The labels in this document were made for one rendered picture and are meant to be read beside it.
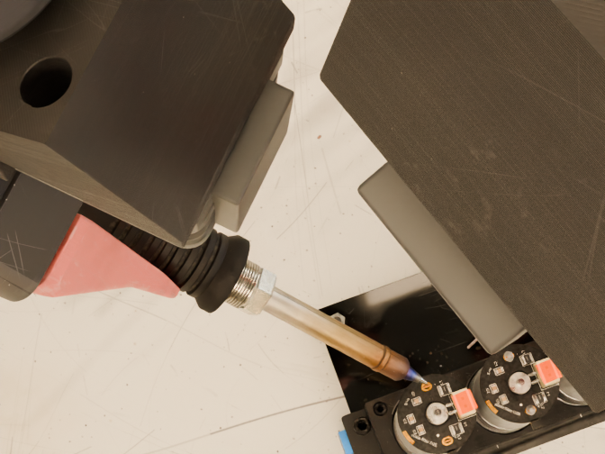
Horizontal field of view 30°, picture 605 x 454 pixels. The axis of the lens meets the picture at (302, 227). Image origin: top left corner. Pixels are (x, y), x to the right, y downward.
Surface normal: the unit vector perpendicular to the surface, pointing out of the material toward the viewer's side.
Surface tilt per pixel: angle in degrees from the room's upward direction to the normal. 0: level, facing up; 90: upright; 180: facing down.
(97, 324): 0
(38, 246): 61
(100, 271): 83
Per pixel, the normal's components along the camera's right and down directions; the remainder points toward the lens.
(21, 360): -0.04, -0.25
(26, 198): 0.77, 0.23
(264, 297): 0.10, 0.40
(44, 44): -0.48, -0.41
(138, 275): 0.89, 0.36
